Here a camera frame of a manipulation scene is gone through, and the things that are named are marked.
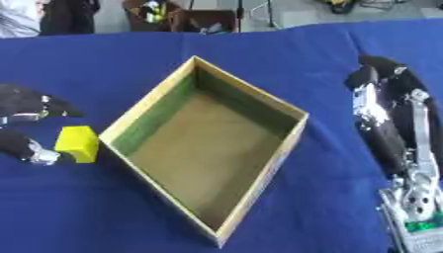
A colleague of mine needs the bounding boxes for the brown open bag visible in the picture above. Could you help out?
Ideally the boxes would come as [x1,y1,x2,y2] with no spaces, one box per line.
[121,0,187,33]

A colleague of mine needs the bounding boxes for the black tripod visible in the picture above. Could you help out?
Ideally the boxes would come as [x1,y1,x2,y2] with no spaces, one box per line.
[233,0,281,34]

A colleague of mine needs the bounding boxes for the yellow and black device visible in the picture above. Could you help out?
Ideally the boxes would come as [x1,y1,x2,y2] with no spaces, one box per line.
[316,0,364,15]

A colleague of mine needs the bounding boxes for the tan cardboard box green inside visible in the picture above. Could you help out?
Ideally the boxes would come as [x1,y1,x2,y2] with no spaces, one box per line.
[97,54,311,249]

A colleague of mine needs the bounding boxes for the dark brown box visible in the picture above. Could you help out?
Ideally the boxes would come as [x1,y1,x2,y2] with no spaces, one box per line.
[181,9,239,35]

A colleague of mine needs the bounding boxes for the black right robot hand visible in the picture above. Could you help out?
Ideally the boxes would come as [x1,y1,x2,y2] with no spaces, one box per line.
[342,54,443,211]

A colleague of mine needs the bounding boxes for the yellow block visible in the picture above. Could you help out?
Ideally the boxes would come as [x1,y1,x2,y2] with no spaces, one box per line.
[53,125,101,164]

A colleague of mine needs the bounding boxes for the black bag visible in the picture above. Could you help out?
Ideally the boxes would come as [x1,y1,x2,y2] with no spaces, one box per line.
[38,0,103,36]

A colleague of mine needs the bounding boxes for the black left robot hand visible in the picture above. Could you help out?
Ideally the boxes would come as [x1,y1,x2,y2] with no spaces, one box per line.
[0,83,85,166]

